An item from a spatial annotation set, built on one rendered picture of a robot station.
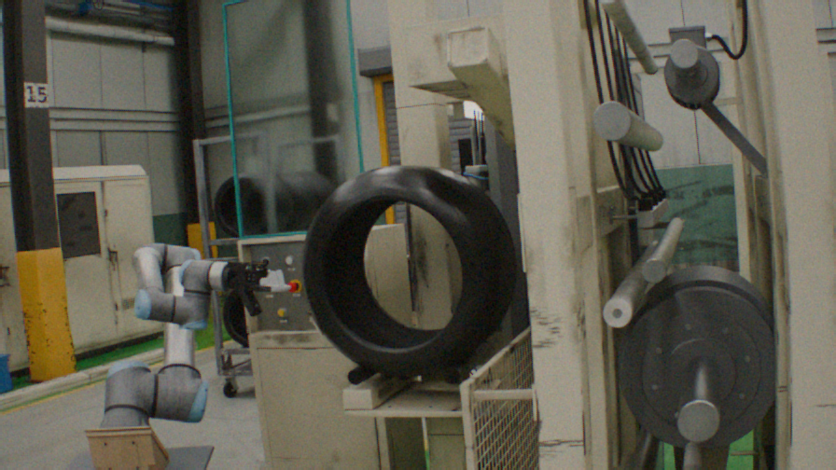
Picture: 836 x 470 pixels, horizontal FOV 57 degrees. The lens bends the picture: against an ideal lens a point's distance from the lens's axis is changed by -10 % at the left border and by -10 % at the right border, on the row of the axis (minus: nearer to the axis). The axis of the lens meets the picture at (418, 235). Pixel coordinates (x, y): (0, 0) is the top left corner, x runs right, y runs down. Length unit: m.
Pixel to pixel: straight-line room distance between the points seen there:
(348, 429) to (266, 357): 0.43
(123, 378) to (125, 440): 0.23
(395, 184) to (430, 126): 0.42
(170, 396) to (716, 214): 9.22
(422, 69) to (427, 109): 0.65
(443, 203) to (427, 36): 0.46
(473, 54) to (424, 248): 0.94
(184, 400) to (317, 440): 0.75
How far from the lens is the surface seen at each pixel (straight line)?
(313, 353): 3.25
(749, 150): 1.96
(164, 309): 2.63
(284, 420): 3.38
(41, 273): 7.75
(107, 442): 2.68
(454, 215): 2.19
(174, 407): 2.78
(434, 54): 1.97
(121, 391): 2.75
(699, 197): 11.22
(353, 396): 2.39
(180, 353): 2.89
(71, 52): 12.61
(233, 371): 6.27
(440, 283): 2.63
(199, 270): 2.64
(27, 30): 8.00
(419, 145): 2.62
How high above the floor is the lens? 1.40
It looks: 3 degrees down
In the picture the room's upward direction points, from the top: 5 degrees counter-clockwise
